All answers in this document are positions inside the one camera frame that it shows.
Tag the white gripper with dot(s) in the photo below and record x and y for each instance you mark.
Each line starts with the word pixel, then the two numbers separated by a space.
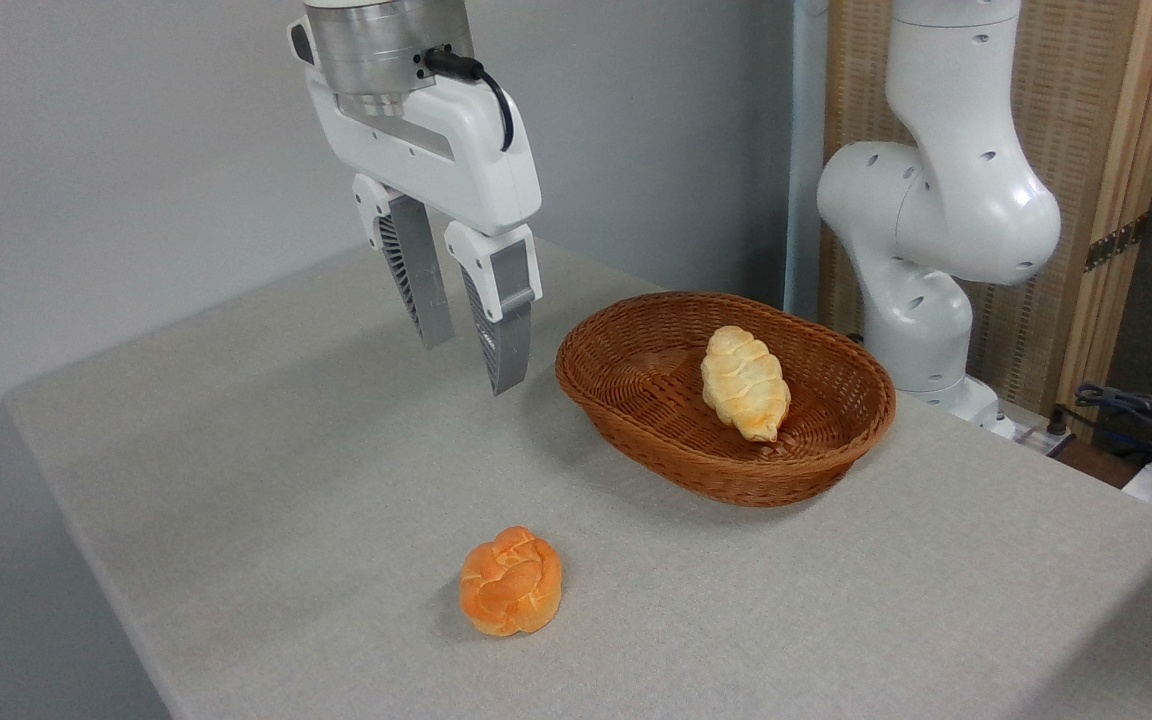
pixel 456 150

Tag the orange round braided bread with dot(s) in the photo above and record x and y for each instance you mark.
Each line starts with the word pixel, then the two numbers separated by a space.
pixel 511 582

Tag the brown wicker oval basket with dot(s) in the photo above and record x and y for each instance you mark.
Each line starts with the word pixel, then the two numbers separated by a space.
pixel 636 390

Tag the pale elongated bread roll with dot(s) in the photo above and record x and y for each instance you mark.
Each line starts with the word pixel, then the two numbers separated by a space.
pixel 744 385

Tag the pale vertical pole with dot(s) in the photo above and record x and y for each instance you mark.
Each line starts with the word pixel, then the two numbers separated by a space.
pixel 804 150

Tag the white power strip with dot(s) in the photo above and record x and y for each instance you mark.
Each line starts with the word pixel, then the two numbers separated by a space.
pixel 1041 436

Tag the wooden rattan folding screen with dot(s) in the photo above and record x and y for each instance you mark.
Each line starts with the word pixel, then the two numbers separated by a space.
pixel 1086 110

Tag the brass screen hinge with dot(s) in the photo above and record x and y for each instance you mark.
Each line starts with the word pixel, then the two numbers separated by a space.
pixel 1116 242

